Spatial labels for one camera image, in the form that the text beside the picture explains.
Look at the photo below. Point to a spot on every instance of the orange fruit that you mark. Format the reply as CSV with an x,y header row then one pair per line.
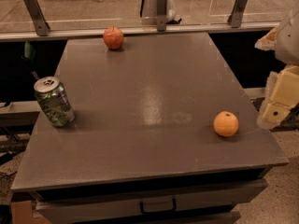
x,y
225,124

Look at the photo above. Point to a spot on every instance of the left metal bracket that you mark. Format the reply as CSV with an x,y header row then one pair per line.
x,y
37,17

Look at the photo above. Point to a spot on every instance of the red apple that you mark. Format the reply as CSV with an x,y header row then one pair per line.
x,y
113,37

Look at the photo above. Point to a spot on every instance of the metal bracket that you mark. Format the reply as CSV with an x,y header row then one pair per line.
x,y
236,17
37,17
161,7

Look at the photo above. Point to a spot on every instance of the grey drawer with handle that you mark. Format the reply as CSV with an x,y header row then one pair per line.
x,y
204,204

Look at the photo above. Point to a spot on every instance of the middle metal bracket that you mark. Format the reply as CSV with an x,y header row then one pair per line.
x,y
161,7

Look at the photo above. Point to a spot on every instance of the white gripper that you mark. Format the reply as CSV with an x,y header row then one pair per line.
x,y
288,41

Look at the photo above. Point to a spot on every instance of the green soda can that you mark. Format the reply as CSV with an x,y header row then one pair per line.
x,y
52,98

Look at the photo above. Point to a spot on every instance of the right metal bracket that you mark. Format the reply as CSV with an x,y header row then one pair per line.
x,y
236,17

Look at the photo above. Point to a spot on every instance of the cardboard box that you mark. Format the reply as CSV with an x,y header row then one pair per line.
x,y
23,213

